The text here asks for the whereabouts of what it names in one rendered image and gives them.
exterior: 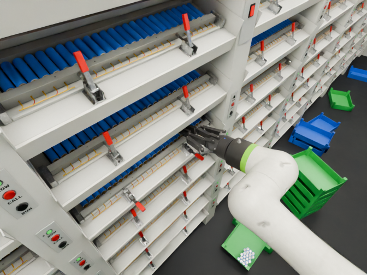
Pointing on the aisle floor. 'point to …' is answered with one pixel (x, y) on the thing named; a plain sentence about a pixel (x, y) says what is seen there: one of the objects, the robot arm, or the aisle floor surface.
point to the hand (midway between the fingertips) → (185, 129)
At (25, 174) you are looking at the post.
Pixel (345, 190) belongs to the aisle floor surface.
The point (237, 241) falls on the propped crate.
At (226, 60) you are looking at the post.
